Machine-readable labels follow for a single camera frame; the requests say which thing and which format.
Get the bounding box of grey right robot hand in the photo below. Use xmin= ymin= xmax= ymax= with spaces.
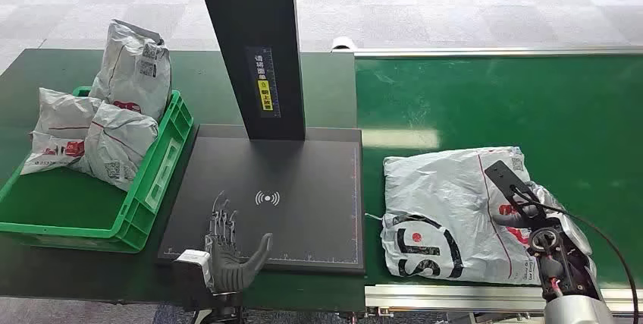
xmin=491 ymin=203 xmax=546 ymax=232

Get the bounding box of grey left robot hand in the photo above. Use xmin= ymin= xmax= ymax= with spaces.
xmin=204 ymin=190 xmax=274 ymax=295

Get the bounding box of large grey courier package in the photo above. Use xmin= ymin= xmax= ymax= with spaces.
xmin=380 ymin=146 xmax=596 ymax=287

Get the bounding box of green conveyor belt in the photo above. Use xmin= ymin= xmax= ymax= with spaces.
xmin=354 ymin=54 xmax=643 ymax=290

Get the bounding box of grey package with QR code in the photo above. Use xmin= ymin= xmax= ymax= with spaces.
xmin=70 ymin=102 xmax=160 ymax=193

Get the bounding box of tall grey courier package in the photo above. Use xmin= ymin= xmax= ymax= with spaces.
xmin=88 ymin=19 xmax=173 ymax=123

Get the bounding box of flat grey red-print package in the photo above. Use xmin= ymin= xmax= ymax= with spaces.
xmin=20 ymin=87 xmax=104 ymax=176

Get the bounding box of white conveyor roller cap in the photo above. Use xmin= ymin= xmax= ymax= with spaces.
xmin=331 ymin=36 xmax=359 ymax=54

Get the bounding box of black scanner base platform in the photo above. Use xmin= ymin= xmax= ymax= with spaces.
xmin=156 ymin=124 xmax=366 ymax=275

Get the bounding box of green plastic crate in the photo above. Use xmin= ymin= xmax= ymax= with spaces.
xmin=0 ymin=86 xmax=195 ymax=254

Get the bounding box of black and yellow warning label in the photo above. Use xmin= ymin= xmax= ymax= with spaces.
xmin=245 ymin=46 xmax=281 ymax=119

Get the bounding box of black scanner column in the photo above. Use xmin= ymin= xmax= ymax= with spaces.
xmin=191 ymin=0 xmax=307 ymax=142

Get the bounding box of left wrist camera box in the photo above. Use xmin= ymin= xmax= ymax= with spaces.
xmin=173 ymin=249 xmax=216 ymax=309

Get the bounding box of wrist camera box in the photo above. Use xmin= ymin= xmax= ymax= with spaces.
xmin=173 ymin=249 xmax=216 ymax=309
xmin=483 ymin=160 xmax=538 ymax=207

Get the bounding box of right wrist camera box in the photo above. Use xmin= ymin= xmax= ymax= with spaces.
xmin=483 ymin=160 xmax=538 ymax=207

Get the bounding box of wide aluminium conveyor rail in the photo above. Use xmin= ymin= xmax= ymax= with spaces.
xmin=364 ymin=284 xmax=643 ymax=315

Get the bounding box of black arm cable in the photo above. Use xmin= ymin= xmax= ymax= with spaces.
xmin=510 ymin=186 xmax=641 ymax=324

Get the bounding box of thin aluminium conveyor rail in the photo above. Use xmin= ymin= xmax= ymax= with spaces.
xmin=331 ymin=46 xmax=643 ymax=58

